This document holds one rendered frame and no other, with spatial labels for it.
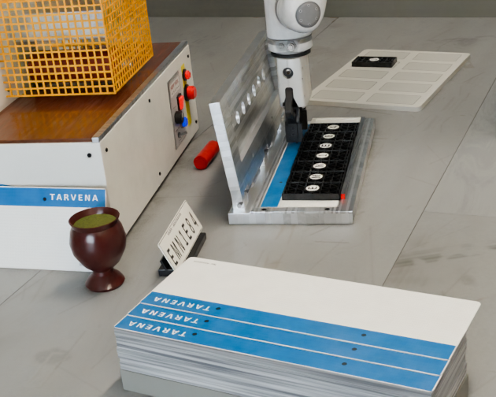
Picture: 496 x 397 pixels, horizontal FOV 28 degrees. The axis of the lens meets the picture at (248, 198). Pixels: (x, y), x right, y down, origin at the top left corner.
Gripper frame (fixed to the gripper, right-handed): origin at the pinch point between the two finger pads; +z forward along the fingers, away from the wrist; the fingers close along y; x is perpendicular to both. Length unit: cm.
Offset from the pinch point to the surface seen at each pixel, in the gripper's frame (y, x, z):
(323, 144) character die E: -6.8, -6.1, 1.0
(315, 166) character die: -17.6, -5.9, 1.0
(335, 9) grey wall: 224, 20, 31
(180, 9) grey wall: 238, 90, 31
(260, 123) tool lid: -10.9, 4.8, -5.0
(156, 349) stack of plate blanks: -83, 4, -3
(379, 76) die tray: 41.4, -12.8, 3.2
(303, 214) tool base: -34.2, -6.2, 2.5
